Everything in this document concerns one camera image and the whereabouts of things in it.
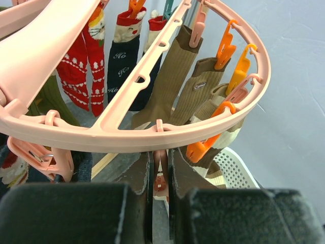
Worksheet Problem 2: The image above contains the pink round clip hanger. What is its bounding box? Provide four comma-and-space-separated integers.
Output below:
1, 1, 271, 153

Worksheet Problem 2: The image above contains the maroon olive striped sock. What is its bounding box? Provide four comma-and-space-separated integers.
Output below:
26, 75, 80, 126

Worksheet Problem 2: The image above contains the white laundry basket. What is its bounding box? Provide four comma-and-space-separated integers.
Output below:
214, 147, 260, 189

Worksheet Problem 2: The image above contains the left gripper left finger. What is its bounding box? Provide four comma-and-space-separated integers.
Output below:
1, 152, 150, 243

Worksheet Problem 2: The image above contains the navy hanging sock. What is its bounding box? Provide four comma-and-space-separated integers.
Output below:
107, 7, 167, 112

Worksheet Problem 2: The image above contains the red christmas sock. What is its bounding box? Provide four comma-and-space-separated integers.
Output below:
57, 3, 105, 117

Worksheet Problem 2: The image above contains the pink clip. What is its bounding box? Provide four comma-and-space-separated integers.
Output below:
7, 136, 74, 182
153, 150, 169, 203

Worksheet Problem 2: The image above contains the olive brown ribbed sock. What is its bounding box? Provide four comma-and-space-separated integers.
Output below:
132, 25, 225, 129

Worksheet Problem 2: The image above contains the navy christmas sock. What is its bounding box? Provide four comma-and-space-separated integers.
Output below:
0, 145, 29, 197

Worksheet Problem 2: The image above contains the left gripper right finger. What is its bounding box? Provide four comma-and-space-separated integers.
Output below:
169, 148, 324, 243

